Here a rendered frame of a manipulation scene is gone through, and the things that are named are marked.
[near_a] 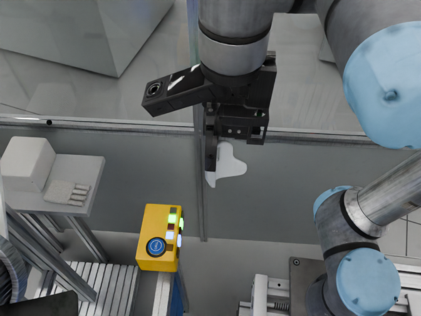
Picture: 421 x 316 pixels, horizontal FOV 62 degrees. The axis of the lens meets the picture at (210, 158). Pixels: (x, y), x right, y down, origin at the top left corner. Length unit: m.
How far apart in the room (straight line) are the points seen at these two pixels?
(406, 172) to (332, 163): 0.71
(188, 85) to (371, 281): 0.52
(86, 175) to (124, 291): 0.81
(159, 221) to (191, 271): 1.09
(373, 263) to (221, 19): 0.57
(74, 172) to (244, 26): 1.11
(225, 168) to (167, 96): 0.13
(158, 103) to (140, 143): 0.89
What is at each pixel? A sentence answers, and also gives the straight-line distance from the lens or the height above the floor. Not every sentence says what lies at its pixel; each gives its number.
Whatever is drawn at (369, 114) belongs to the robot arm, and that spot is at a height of 1.77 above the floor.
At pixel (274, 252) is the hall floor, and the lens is 2.09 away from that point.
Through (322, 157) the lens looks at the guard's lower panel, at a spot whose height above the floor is 0.88.
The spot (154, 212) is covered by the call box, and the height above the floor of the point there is 1.07.
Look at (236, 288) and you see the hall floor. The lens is 2.01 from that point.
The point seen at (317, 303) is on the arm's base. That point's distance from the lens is 0.89.
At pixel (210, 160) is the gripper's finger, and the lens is 0.46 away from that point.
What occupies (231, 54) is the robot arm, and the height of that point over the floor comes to 1.71.
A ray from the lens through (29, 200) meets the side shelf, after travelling 1.38.
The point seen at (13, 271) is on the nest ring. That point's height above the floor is 1.10.
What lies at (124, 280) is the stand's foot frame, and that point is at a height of 0.06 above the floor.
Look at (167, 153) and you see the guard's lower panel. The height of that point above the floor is 0.85.
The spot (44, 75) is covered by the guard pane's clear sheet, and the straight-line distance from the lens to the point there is 1.21.
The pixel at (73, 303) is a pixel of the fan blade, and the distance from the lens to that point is 0.79.
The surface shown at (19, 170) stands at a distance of 1.32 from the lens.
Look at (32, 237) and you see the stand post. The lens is 1.31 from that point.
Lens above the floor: 1.93
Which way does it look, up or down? 55 degrees down
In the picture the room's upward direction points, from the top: straight up
